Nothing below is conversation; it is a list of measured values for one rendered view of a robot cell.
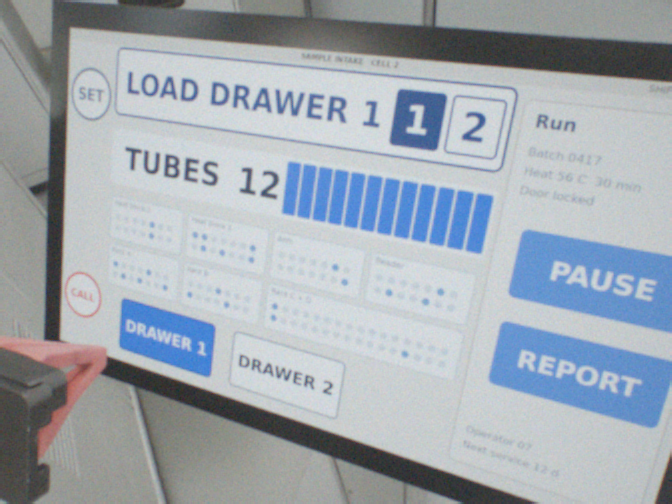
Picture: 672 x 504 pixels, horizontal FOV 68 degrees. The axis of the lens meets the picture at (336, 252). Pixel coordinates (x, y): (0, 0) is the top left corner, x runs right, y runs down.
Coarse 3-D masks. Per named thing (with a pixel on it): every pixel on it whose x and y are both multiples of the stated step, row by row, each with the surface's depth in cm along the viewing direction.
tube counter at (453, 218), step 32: (256, 160) 36; (288, 160) 35; (256, 192) 36; (288, 192) 36; (320, 192) 35; (352, 192) 34; (384, 192) 33; (416, 192) 32; (448, 192) 32; (480, 192) 31; (320, 224) 35; (352, 224) 34; (384, 224) 33; (416, 224) 33; (448, 224) 32; (480, 224) 31; (480, 256) 32
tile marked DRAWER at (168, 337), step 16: (128, 304) 42; (144, 304) 41; (128, 320) 42; (144, 320) 42; (160, 320) 41; (176, 320) 41; (192, 320) 40; (128, 336) 43; (144, 336) 42; (160, 336) 41; (176, 336) 41; (192, 336) 40; (208, 336) 40; (144, 352) 42; (160, 352) 42; (176, 352) 41; (192, 352) 41; (208, 352) 40; (192, 368) 41; (208, 368) 40
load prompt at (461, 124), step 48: (144, 96) 38; (192, 96) 37; (240, 96) 36; (288, 96) 34; (336, 96) 33; (384, 96) 32; (432, 96) 31; (480, 96) 30; (336, 144) 34; (384, 144) 33; (432, 144) 32; (480, 144) 31
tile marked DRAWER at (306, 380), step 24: (240, 336) 39; (240, 360) 39; (264, 360) 38; (288, 360) 38; (312, 360) 37; (336, 360) 36; (240, 384) 39; (264, 384) 39; (288, 384) 38; (312, 384) 37; (336, 384) 37; (312, 408) 38; (336, 408) 37
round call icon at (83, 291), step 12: (72, 276) 44; (84, 276) 43; (96, 276) 43; (72, 288) 44; (84, 288) 43; (96, 288) 43; (72, 300) 44; (84, 300) 44; (96, 300) 43; (72, 312) 44; (84, 312) 44; (96, 312) 43
